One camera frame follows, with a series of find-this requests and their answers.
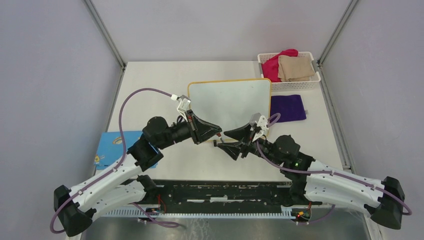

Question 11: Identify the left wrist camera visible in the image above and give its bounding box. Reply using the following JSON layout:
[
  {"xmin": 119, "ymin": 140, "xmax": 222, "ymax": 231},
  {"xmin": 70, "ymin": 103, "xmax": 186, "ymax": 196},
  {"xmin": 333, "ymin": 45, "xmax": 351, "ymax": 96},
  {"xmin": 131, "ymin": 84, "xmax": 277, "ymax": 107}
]
[{"xmin": 170, "ymin": 94, "xmax": 191, "ymax": 119}]

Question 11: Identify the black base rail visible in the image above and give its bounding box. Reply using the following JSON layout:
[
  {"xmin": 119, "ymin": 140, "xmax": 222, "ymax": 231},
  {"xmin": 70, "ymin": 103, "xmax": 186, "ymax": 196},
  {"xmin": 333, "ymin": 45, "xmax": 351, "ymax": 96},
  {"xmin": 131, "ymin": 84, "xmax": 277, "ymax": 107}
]
[{"xmin": 138, "ymin": 179, "xmax": 310, "ymax": 214}]

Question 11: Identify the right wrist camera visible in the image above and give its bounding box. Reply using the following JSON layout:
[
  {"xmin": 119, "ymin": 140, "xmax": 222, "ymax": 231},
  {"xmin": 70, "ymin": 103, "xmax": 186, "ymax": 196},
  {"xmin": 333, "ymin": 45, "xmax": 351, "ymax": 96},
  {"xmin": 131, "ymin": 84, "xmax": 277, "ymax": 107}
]
[{"xmin": 249, "ymin": 112, "xmax": 269, "ymax": 137}]

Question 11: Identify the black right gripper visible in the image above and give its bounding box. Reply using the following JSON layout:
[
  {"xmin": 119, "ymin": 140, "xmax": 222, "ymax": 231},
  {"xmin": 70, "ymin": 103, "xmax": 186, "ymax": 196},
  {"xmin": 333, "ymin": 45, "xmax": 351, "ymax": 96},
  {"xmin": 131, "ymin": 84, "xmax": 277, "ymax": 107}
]
[{"xmin": 216, "ymin": 122, "xmax": 283, "ymax": 166}]

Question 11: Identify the white perforated basket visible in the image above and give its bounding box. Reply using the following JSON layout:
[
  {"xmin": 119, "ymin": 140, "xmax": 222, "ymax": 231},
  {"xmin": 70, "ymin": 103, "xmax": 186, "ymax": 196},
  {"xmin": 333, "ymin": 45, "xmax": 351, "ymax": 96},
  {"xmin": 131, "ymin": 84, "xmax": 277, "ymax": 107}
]
[{"xmin": 257, "ymin": 51, "xmax": 322, "ymax": 92}]

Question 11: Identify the purple cloth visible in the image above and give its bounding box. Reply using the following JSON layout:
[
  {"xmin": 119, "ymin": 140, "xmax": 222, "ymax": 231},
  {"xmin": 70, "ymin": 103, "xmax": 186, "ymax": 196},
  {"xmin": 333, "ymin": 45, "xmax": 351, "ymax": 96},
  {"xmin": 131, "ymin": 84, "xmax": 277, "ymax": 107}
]
[{"xmin": 270, "ymin": 94, "xmax": 307, "ymax": 123}]

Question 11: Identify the beige cloth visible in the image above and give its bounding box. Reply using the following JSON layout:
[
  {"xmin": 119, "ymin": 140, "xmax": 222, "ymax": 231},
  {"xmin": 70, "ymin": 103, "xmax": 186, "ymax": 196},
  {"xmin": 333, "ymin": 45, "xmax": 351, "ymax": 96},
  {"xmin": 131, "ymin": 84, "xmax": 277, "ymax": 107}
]
[{"xmin": 277, "ymin": 55, "xmax": 315, "ymax": 82}]

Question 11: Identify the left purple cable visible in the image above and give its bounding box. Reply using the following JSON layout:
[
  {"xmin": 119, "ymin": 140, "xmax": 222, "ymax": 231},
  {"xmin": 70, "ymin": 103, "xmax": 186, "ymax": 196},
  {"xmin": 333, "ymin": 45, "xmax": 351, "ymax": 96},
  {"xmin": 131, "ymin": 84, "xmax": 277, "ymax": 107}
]
[{"xmin": 49, "ymin": 87, "xmax": 175, "ymax": 235}]

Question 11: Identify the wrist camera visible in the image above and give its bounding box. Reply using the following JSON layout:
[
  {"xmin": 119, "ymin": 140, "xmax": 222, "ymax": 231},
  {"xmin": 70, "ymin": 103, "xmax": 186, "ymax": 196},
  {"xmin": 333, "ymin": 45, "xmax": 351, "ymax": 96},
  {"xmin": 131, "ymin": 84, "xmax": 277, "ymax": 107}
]
[
  {"xmin": 170, "ymin": 94, "xmax": 191, "ymax": 119},
  {"xmin": 249, "ymin": 112, "xmax": 269, "ymax": 137}
]

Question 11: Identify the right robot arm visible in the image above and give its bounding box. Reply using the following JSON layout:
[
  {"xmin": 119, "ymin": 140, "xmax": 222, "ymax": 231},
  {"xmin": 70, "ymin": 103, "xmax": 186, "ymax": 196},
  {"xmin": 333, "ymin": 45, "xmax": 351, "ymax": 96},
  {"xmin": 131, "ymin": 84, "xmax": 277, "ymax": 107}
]
[{"xmin": 216, "ymin": 124, "xmax": 411, "ymax": 230}]

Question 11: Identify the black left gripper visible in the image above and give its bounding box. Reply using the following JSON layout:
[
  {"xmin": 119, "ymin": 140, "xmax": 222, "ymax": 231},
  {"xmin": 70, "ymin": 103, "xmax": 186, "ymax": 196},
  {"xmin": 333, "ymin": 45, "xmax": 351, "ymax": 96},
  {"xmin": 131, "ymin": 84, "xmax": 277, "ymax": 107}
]
[{"xmin": 157, "ymin": 109, "xmax": 222, "ymax": 150}]

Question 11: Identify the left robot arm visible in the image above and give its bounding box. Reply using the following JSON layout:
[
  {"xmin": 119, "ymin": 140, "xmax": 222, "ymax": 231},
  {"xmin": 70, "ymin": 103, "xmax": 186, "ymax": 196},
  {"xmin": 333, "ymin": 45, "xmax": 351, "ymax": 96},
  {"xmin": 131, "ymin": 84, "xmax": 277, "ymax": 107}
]
[{"xmin": 50, "ymin": 109, "xmax": 222, "ymax": 237}]

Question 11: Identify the purple cable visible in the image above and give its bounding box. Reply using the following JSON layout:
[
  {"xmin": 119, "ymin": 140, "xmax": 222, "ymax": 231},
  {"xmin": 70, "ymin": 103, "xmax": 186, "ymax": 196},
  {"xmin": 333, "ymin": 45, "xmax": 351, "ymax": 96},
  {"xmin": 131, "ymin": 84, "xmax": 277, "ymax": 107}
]
[
  {"xmin": 49, "ymin": 87, "xmax": 175, "ymax": 235},
  {"xmin": 255, "ymin": 113, "xmax": 413, "ymax": 225}
]

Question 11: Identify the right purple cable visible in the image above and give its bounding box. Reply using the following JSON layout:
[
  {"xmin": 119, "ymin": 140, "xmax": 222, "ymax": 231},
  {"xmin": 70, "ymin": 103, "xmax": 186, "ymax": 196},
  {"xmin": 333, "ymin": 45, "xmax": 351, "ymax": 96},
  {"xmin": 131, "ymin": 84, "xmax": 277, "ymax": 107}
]
[{"xmin": 255, "ymin": 113, "xmax": 413, "ymax": 225}]

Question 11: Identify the blue patterned cloth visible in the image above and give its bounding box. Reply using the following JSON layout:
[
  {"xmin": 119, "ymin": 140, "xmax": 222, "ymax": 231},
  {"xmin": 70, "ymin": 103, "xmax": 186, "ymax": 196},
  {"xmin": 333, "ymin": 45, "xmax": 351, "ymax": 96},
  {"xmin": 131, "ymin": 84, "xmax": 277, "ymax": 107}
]
[{"xmin": 94, "ymin": 131, "xmax": 142, "ymax": 170}]

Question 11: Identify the yellow framed whiteboard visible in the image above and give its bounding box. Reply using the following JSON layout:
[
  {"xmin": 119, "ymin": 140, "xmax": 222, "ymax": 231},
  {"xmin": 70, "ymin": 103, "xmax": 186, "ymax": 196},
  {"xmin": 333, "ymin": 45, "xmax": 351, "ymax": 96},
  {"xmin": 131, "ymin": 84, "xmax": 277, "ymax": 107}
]
[{"xmin": 187, "ymin": 78, "xmax": 272, "ymax": 132}]

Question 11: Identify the red capped whiteboard marker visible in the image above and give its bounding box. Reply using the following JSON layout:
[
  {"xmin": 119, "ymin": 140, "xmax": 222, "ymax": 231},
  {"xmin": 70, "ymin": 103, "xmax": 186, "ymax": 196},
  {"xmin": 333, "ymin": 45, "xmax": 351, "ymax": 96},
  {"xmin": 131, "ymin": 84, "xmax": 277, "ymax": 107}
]
[{"xmin": 217, "ymin": 133, "xmax": 224, "ymax": 143}]

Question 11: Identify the red cloth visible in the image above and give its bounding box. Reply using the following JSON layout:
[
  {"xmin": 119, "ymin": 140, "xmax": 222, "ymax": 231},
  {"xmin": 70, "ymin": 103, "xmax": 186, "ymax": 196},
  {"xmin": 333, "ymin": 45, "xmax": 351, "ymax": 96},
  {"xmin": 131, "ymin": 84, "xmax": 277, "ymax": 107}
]
[{"xmin": 261, "ymin": 49, "xmax": 299, "ymax": 83}]

